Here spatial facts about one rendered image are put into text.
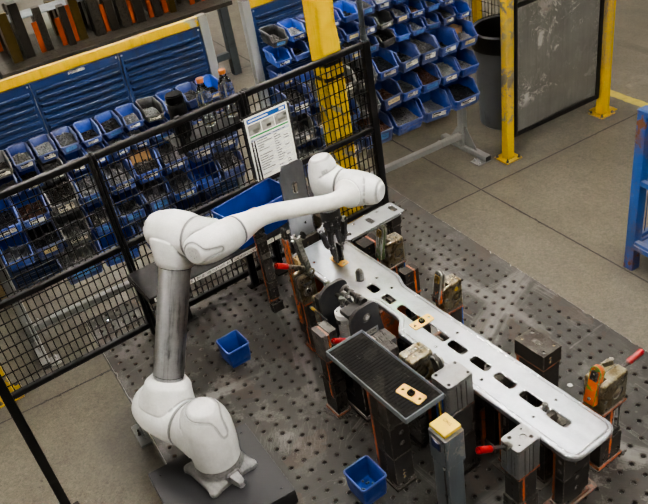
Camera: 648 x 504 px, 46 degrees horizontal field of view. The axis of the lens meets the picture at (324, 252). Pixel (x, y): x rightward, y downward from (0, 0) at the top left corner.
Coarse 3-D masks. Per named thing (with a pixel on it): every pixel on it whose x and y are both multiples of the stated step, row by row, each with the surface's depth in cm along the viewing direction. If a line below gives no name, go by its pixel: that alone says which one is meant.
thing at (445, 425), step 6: (444, 414) 203; (438, 420) 201; (444, 420) 201; (450, 420) 201; (432, 426) 200; (438, 426) 200; (444, 426) 200; (450, 426) 199; (456, 426) 199; (438, 432) 199; (444, 432) 198; (450, 432) 198; (444, 438) 197
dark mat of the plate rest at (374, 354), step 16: (336, 352) 229; (352, 352) 228; (368, 352) 226; (384, 352) 225; (352, 368) 222; (368, 368) 221; (384, 368) 220; (400, 368) 219; (368, 384) 216; (384, 384) 215; (400, 384) 214; (416, 384) 213; (400, 400) 209
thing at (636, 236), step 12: (636, 132) 373; (636, 144) 376; (636, 156) 379; (636, 168) 382; (636, 180) 386; (636, 192) 389; (636, 204) 392; (636, 216) 396; (636, 228) 400; (636, 240) 405; (636, 252) 410; (624, 264) 418; (636, 264) 415
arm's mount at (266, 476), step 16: (240, 432) 263; (240, 448) 257; (256, 448) 256; (176, 464) 255; (272, 464) 249; (160, 480) 250; (176, 480) 250; (192, 480) 249; (256, 480) 245; (272, 480) 244; (160, 496) 245; (176, 496) 244; (192, 496) 243; (208, 496) 242; (224, 496) 241; (240, 496) 240; (256, 496) 239; (272, 496) 238; (288, 496) 239
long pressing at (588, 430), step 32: (320, 256) 298; (352, 256) 294; (352, 288) 278; (384, 288) 276; (448, 320) 257; (448, 352) 244; (480, 352) 242; (480, 384) 231; (544, 384) 227; (512, 416) 219; (544, 416) 218; (576, 416) 216; (576, 448) 207
